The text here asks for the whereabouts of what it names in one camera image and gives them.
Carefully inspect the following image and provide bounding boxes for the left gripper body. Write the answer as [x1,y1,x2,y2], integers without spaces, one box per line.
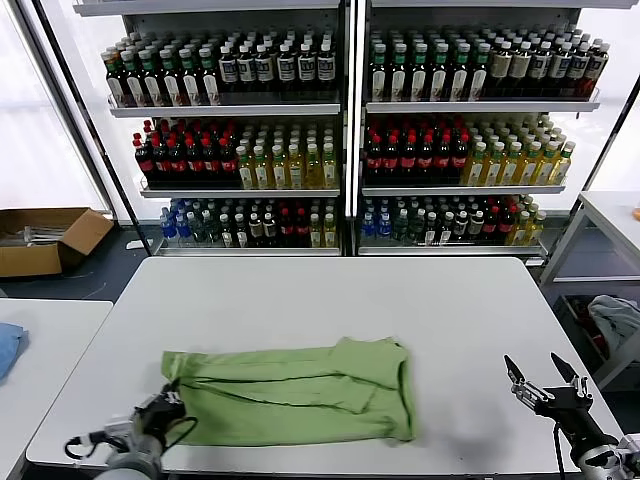
[132,392,187,434]

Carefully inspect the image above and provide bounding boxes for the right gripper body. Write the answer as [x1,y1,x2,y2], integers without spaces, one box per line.
[534,385,621,451]

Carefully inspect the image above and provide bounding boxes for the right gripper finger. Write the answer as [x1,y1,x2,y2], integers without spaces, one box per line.
[502,353,549,409]
[549,351,595,401]

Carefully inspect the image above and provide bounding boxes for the green polo shirt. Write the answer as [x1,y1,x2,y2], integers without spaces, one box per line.
[159,337,419,448]

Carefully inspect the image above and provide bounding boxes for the red crumpled cloth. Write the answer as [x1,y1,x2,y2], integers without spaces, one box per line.
[579,299,610,351]

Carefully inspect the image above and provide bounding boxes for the dark storage bin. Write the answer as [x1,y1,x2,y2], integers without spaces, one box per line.
[562,293,640,374]

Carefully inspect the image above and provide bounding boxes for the pale grey crumpled cloth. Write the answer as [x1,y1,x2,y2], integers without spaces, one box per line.
[587,294,640,351]

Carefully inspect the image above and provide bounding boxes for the blue folded cloth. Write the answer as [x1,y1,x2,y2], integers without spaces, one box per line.
[0,322,30,384]

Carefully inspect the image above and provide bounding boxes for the black slanted pole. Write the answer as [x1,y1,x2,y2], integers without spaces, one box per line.
[542,79,640,264]
[27,0,155,254]

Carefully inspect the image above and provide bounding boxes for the brown cardboard box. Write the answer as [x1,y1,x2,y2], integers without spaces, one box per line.
[0,207,115,278]

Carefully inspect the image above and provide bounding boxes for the silver parts in bags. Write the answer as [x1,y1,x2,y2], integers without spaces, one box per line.
[0,225,69,247]

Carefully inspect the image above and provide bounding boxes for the grey metal shelf rack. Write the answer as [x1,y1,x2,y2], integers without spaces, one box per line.
[72,0,351,257]
[352,0,640,264]

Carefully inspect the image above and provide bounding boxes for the dark bottle white blue label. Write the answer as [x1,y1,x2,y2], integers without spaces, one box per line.
[549,43,572,99]
[255,42,274,94]
[277,42,297,93]
[530,42,553,99]
[585,43,611,99]
[568,43,591,99]
[317,41,336,92]
[298,41,317,93]
[237,43,256,94]
[218,43,238,94]

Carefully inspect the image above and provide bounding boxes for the dark bottle beige label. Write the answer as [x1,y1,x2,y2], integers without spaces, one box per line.
[510,42,532,99]
[491,42,514,99]

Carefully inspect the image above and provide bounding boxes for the dark bottle tall white label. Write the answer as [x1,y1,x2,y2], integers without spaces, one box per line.
[410,43,430,103]
[452,43,472,103]
[369,43,389,103]
[390,43,409,103]
[471,43,491,101]
[432,43,451,103]

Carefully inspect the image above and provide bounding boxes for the brown tea bottle green label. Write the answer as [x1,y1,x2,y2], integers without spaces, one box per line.
[177,47,201,107]
[121,49,144,108]
[138,48,163,108]
[197,46,221,106]
[102,51,125,108]
[157,47,181,107]

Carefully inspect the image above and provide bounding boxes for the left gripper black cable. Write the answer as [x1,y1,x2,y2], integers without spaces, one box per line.
[162,416,199,447]

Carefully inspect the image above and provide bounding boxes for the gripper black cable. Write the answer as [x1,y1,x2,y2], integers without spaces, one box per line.
[162,416,199,447]
[551,422,569,479]

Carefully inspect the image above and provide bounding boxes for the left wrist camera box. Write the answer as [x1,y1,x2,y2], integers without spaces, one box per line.
[102,417,137,449]

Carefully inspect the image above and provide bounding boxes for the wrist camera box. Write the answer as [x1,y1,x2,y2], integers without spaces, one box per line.
[102,417,137,449]
[617,433,640,474]

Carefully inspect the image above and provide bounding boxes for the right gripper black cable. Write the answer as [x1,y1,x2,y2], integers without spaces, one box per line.
[551,422,569,479]

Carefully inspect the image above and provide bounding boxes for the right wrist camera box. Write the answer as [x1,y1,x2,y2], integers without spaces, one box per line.
[617,433,640,474]

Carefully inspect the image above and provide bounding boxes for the left camera black cable loop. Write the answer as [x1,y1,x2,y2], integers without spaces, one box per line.
[63,432,109,460]

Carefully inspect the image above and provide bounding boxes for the white metal frame table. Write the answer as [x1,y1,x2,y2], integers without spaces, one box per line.
[539,191,640,391]

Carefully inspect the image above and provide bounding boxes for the grey window frame post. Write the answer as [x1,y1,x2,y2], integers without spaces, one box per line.
[7,0,121,221]

